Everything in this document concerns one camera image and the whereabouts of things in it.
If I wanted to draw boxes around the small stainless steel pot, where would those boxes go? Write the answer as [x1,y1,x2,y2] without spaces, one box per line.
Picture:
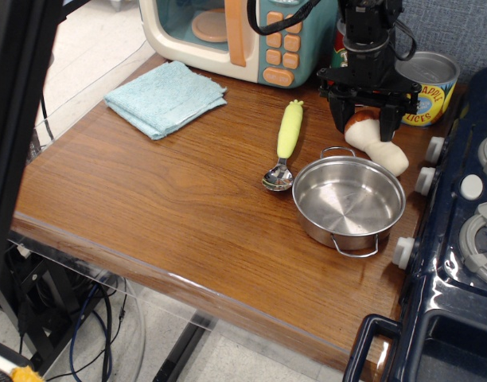
[292,146,406,259]

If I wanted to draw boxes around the toy microwave oven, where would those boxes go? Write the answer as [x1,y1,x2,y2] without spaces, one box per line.
[139,1,338,88]

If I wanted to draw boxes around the black cable under table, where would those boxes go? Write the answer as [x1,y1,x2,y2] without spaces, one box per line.
[46,278,129,382]

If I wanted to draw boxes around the plush brown white mushroom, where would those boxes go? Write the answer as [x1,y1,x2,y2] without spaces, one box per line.
[344,108,409,177]

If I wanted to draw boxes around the tomato sauce can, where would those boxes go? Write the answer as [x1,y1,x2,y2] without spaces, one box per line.
[330,19,348,68]

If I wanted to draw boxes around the dark blue toy stove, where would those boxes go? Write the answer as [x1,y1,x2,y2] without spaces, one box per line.
[344,68,487,381]

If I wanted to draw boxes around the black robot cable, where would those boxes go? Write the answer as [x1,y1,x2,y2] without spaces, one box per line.
[246,0,322,37]

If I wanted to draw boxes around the yellow object bottom left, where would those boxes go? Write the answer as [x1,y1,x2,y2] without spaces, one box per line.
[10,366,44,382]

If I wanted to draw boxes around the spoon with yellow handle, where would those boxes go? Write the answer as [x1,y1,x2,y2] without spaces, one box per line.
[262,99,304,192]

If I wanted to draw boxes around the pineapple slices can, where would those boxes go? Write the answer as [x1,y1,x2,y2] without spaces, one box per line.
[395,51,460,127]

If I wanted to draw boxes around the blue cable under table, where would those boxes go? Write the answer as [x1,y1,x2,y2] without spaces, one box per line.
[69,284,113,377]

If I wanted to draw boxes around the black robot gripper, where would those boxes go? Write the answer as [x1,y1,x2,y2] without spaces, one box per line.
[318,37,421,142]

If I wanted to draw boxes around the light blue folded napkin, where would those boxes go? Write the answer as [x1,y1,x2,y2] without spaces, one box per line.
[103,61,226,141]

